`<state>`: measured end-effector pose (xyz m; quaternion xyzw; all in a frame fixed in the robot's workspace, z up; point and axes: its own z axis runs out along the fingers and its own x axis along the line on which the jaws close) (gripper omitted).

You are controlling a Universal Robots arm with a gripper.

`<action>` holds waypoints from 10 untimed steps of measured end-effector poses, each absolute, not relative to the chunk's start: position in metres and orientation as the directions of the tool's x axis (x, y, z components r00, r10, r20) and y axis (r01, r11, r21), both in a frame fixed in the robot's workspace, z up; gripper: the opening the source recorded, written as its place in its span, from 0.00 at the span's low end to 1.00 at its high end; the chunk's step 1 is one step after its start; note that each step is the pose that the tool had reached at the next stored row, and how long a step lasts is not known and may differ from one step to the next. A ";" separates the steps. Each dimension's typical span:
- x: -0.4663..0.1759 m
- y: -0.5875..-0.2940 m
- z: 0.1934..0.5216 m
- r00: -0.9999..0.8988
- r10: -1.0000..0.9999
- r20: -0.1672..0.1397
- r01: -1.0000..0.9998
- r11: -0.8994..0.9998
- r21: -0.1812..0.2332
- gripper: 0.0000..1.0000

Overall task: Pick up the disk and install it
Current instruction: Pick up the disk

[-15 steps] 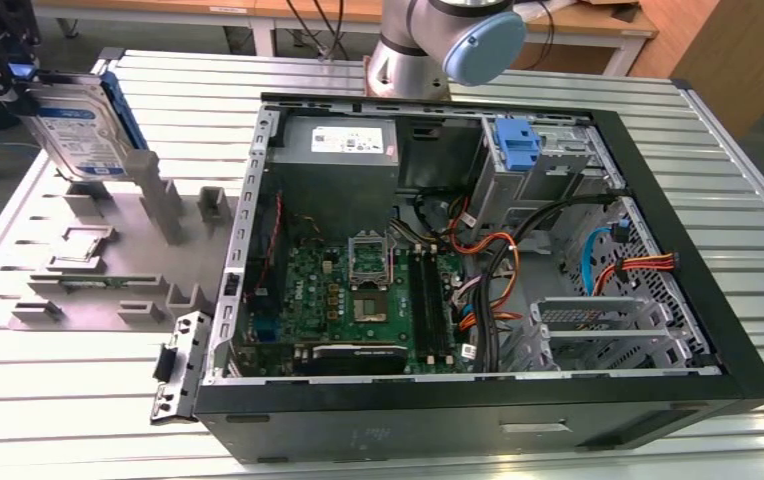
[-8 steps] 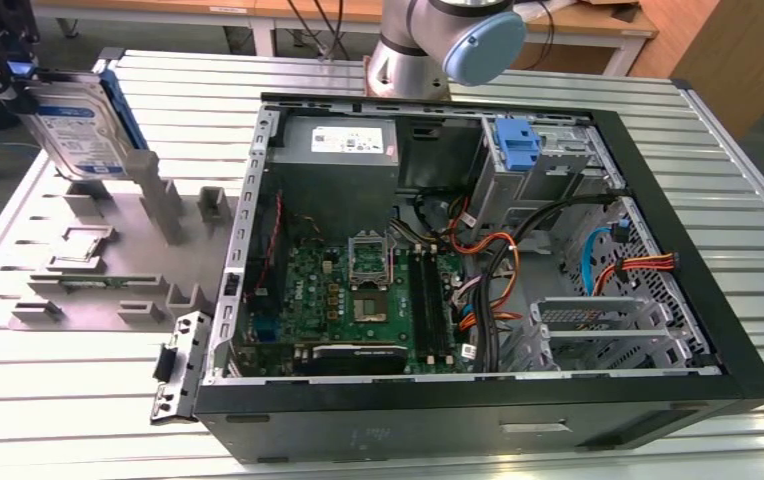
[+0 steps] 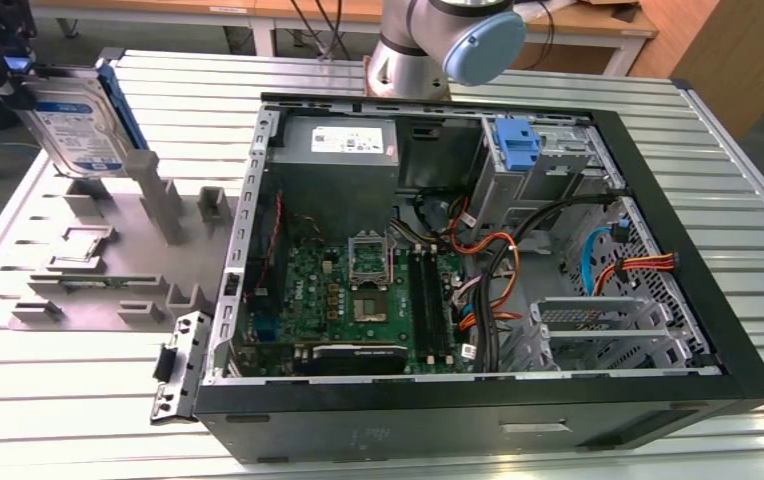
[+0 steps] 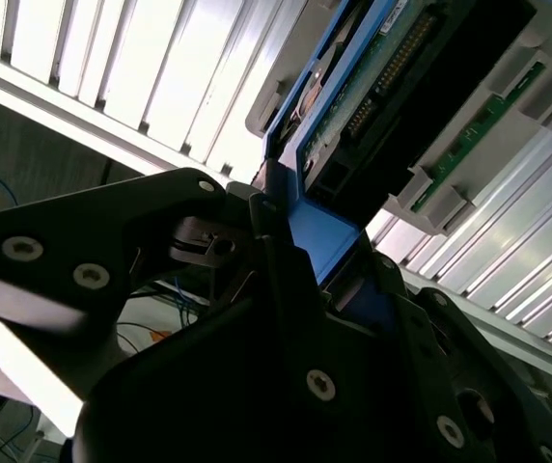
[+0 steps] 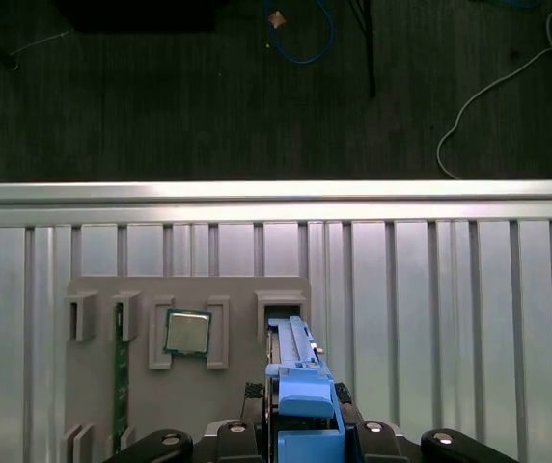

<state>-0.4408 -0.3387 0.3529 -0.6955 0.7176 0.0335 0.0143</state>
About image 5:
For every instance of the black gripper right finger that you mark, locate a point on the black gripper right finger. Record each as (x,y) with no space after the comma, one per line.
(377,441)

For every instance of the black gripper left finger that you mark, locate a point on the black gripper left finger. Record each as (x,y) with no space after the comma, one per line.
(237,439)

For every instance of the hard disk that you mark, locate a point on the hard disk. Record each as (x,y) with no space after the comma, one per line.
(305,395)

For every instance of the grey plastic parts rack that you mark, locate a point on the grey plastic parts rack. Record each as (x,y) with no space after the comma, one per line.
(237,337)

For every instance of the silver CPU chip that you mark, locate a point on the silver CPU chip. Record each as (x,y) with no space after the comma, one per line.
(187,332)

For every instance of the green RAM stick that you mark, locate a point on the green RAM stick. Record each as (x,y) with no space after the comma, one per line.
(120,376)

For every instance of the thin black stand leg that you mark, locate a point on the thin black stand leg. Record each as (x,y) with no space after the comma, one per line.
(367,48)

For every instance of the brown paper scrap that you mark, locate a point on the brown paper scrap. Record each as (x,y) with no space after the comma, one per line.
(277,19)

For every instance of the black rectangular box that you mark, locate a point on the black rectangular box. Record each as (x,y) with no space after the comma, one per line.
(136,14)

